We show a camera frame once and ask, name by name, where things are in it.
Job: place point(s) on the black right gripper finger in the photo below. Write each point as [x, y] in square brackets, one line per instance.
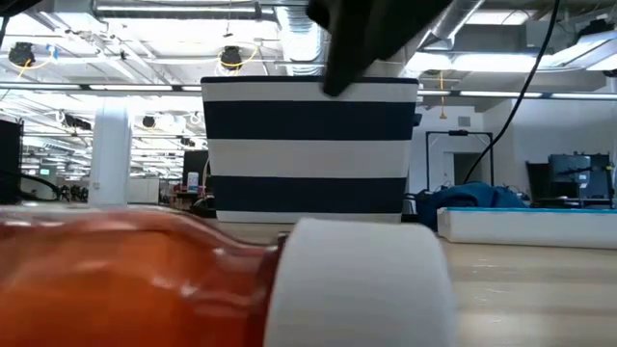
[344, 72]

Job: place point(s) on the white box with teal top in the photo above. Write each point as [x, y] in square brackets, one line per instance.
[530, 231]

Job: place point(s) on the red bottle with white cap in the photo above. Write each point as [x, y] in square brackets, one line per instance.
[120, 289]

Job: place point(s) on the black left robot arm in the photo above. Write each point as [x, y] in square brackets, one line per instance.
[12, 5]

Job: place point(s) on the navy white striped fabric basket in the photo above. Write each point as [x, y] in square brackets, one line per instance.
[308, 120]

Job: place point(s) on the blue crumpled cloth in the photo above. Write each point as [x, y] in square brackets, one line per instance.
[463, 202]

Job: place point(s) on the white wipes canister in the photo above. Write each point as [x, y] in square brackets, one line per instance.
[193, 182]

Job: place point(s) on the white building column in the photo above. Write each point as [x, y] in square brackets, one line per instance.
[110, 154]

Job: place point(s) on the black computer monitor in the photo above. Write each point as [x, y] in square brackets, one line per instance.
[598, 178]

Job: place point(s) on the black rectangular panel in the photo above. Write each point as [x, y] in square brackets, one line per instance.
[10, 164]

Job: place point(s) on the ribbed silver air duct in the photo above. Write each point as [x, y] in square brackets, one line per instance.
[301, 43]

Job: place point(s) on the slanted silver air duct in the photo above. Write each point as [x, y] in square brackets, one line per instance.
[458, 14]

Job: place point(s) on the black rectangular frame stand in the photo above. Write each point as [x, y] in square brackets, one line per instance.
[458, 132]

